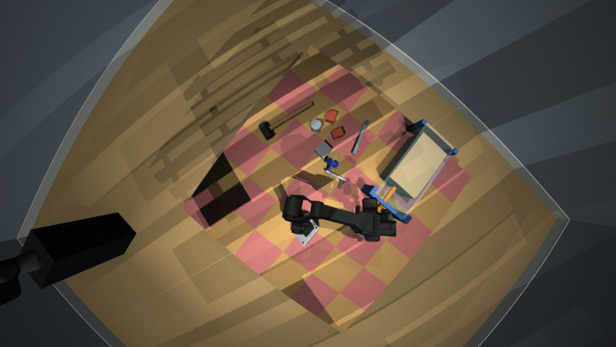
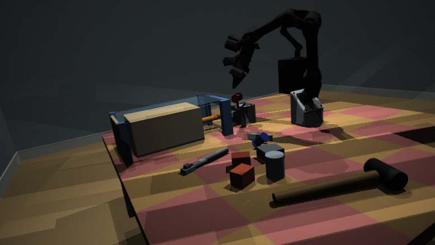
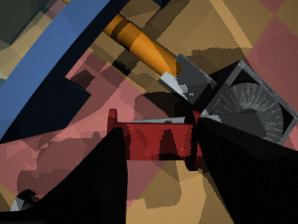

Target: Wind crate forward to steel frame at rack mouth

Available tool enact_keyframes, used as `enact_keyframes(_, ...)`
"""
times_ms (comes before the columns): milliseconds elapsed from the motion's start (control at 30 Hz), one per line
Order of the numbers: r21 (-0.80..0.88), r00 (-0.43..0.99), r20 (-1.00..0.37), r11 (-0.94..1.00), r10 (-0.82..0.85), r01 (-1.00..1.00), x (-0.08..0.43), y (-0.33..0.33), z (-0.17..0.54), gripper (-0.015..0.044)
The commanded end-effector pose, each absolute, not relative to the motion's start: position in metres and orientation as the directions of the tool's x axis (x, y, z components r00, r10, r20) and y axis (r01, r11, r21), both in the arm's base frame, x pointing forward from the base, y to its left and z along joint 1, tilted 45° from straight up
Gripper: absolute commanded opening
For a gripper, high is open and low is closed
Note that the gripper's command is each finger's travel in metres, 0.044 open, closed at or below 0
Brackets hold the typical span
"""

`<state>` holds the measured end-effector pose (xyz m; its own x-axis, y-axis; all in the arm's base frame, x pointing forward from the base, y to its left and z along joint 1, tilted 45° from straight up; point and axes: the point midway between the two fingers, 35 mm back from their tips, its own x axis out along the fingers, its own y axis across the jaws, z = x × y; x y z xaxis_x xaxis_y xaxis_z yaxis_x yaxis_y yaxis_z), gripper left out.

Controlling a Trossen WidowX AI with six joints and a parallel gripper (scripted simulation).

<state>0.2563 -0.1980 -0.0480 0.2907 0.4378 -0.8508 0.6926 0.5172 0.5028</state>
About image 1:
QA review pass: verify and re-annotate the reddish-brown cube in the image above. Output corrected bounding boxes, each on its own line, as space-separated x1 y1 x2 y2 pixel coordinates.
325 109 337 124
331 127 344 139

